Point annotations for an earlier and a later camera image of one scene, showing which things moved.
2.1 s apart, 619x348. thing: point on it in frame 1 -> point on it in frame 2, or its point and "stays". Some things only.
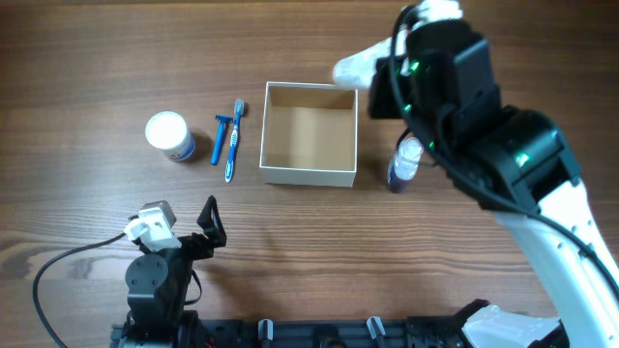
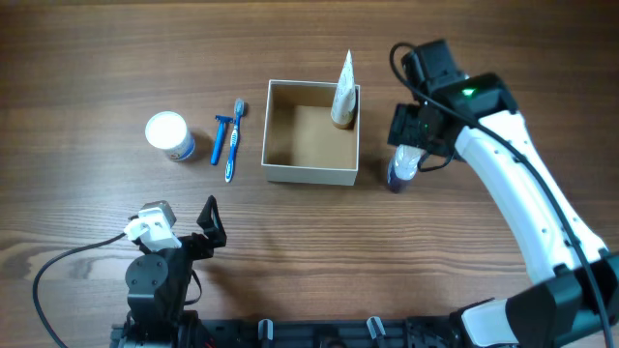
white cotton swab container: x=168 y=131 stays
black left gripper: x=194 y=245 stays
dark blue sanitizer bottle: x=404 y=163 stays
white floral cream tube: x=358 y=68 -> x=344 y=101
